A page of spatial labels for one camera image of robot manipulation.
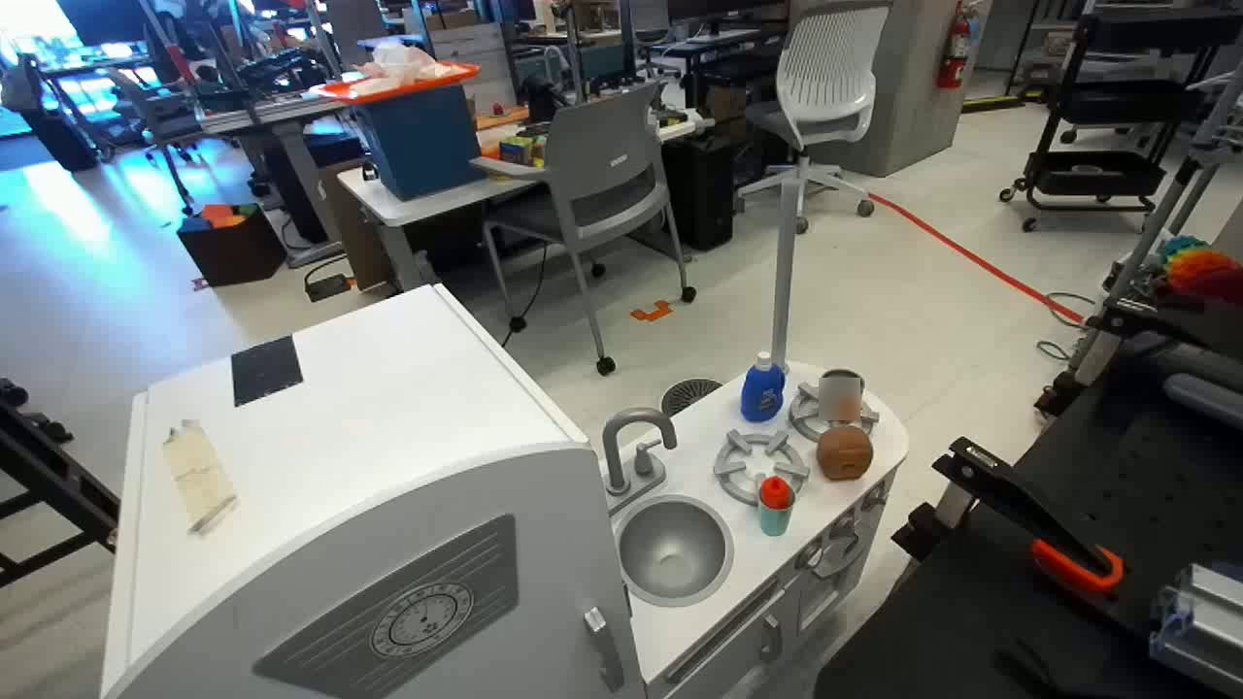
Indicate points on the dark round bin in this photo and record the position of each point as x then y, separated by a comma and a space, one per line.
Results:
683, 393

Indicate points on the white vertical pole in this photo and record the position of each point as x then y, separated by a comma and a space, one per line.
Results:
784, 287

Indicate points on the black floor box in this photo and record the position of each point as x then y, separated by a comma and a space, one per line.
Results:
233, 248

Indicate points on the beige paper label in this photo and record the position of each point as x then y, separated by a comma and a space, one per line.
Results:
200, 473

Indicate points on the silver metal box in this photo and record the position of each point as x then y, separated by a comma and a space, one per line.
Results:
1204, 627

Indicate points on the grey toy stove burner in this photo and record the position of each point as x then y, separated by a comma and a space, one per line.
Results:
808, 415
742, 464

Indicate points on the black wheeled cart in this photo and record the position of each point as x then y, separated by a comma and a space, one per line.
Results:
1113, 104

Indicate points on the small metal can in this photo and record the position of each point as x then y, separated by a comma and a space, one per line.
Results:
839, 390

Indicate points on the grey toy faucet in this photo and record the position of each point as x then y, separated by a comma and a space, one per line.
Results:
617, 441

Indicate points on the black trash bin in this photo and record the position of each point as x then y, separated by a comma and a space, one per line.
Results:
700, 187

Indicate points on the teal cup with red lid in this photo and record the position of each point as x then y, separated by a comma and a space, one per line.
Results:
775, 507

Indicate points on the red fire extinguisher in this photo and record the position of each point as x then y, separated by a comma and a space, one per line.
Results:
957, 48

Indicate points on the orange floor scrap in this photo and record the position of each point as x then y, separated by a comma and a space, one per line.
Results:
648, 311

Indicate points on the silver toy sink bowl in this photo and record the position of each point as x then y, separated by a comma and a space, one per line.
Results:
673, 548

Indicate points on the white work table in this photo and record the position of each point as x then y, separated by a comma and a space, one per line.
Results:
400, 200

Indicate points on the white toy kitchen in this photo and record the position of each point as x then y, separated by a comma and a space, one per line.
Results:
389, 517

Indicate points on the black metal frame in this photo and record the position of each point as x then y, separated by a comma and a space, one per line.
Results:
50, 479

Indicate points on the blue detergent bottle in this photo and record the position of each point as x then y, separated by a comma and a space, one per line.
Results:
761, 390

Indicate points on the black square patch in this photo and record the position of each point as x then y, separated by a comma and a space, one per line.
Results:
266, 372

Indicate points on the grey office chair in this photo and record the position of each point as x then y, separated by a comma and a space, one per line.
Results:
603, 167

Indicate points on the colourful feather duster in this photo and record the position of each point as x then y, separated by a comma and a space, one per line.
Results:
1204, 274

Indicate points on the blue bin with orange lid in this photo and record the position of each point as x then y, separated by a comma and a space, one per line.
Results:
415, 139

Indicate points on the white office chair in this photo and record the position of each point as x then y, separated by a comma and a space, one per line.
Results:
827, 78

